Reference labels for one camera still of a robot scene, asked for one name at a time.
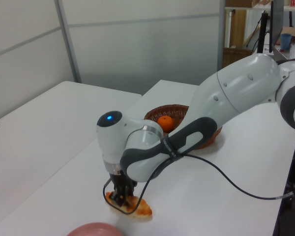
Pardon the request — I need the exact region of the toy orange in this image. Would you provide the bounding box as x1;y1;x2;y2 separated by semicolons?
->
157;115;175;133

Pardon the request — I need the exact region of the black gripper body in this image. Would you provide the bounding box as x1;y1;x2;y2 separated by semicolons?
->
109;172;138;195

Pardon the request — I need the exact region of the flat brown box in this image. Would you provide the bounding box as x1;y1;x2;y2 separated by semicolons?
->
225;0;254;8

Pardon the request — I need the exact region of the pink plate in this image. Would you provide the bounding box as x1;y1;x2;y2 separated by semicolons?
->
66;222;121;236

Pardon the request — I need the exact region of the brown woven basket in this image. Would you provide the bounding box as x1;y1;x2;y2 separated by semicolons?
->
144;104;223;149

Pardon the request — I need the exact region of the braided leaf-shaped toy bread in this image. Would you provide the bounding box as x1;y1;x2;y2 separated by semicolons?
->
105;191;153;218

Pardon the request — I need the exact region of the blue cup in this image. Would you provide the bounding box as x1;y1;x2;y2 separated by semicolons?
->
280;33;293;50

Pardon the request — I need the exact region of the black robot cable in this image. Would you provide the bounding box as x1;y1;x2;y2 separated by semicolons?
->
102;153;295;216

